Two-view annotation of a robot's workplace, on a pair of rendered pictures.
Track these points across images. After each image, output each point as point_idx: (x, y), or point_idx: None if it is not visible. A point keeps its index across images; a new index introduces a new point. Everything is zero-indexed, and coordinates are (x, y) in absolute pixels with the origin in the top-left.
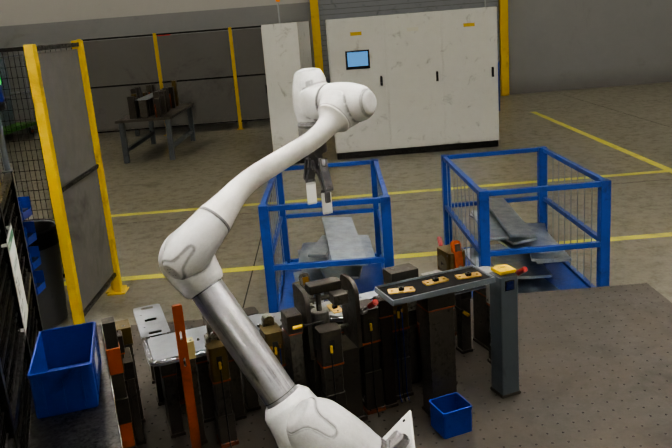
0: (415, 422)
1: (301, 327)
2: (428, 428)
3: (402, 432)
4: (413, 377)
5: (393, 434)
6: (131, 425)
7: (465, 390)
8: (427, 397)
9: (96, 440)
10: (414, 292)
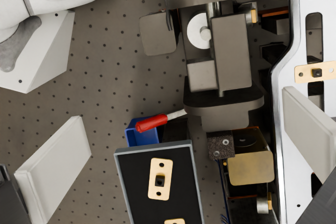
0: (166, 103)
1: None
2: (152, 111)
3: (5, 73)
4: None
5: (3, 63)
6: None
7: (205, 167)
8: (176, 127)
9: None
10: (144, 194)
